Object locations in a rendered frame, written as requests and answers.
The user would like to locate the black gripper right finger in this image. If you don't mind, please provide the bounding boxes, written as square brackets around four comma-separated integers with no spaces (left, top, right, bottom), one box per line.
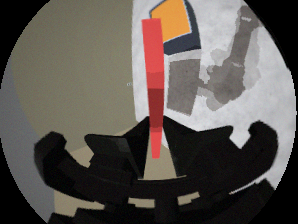
[162,116,234,177]

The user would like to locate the red square lid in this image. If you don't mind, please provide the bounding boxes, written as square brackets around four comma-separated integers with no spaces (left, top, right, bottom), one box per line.
[142,18,165,159]

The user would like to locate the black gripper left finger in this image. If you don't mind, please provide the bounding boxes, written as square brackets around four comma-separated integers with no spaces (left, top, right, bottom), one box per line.
[84,116,150,180]

